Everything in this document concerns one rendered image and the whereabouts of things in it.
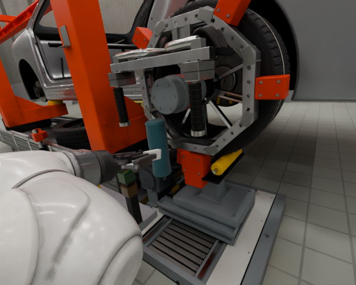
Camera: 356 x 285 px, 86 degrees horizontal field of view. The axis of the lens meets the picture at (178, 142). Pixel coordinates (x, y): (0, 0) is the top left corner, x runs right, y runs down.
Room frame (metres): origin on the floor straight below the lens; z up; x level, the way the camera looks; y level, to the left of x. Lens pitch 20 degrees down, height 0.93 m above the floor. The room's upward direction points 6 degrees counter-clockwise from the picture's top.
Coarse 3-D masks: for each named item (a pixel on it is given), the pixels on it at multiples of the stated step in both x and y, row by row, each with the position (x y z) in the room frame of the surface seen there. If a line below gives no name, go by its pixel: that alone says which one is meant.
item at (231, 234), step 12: (168, 204) 1.01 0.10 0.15; (252, 204) 0.94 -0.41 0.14; (180, 216) 0.90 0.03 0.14; (192, 216) 0.86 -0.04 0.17; (204, 216) 0.86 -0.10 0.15; (204, 228) 0.81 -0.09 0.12; (216, 228) 0.76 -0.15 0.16; (228, 228) 0.76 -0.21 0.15; (240, 228) 0.78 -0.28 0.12; (228, 240) 0.72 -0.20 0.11
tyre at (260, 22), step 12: (204, 0) 0.84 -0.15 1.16; (216, 0) 0.81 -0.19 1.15; (180, 12) 0.91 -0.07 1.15; (252, 12) 0.74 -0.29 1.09; (240, 24) 0.75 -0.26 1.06; (252, 24) 0.73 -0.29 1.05; (264, 24) 0.73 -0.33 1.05; (252, 36) 0.73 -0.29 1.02; (264, 36) 0.70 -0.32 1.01; (276, 36) 0.78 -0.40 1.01; (264, 48) 0.70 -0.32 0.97; (276, 48) 0.71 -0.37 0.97; (264, 60) 0.70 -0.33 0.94; (276, 60) 0.68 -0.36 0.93; (288, 60) 0.84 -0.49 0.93; (264, 72) 0.70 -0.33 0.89; (276, 72) 0.68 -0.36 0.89; (288, 72) 0.81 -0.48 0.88; (264, 108) 0.69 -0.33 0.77; (276, 108) 0.71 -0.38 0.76; (264, 120) 0.69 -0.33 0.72; (252, 132) 0.72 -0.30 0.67; (228, 144) 0.78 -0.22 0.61; (240, 144) 0.75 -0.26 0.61
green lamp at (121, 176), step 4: (124, 172) 0.52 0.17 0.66; (128, 172) 0.52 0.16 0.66; (132, 172) 0.53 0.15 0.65; (120, 176) 0.52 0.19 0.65; (124, 176) 0.51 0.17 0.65; (128, 176) 0.52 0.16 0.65; (132, 176) 0.53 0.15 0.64; (120, 180) 0.52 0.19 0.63; (124, 180) 0.51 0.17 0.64; (128, 180) 0.51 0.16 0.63; (132, 180) 0.53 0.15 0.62
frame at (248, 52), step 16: (176, 16) 0.82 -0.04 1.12; (192, 16) 0.77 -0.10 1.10; (208, 16) 0.73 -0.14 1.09; (160, 32) 0.87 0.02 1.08; (224, 32) 0.70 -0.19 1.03; (240, 32) 0.73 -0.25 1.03; (240, 48) 0.68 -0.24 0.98; (256, 48) 0.68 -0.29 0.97; (256, 64) 0.65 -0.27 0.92; (144, 80) 0.95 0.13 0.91; (144, 96) 0.97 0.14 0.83; (256, 112) 0.66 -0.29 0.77; (240, 128) 0.67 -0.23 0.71; (176, 144) 0.85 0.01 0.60; (192, 144) 0.80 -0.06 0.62; (208, 144) 0.80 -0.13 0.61; (224, 144) 0.71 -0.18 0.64
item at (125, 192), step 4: (132, 184) 0.53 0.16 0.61; (136, 184) 0.53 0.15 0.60; (124, 188) 0.52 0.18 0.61; (128, 188) 0.51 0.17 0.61; (132, 188) 0.52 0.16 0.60; (136, 188) 0.53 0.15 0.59; (124, 192) 0.52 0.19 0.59; (128, 192) 0.51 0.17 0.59; (132, 192) 0.52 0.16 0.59; (136, 192) 0.53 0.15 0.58; (128, 196) 0.51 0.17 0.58; (132, 196) 0.52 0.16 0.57
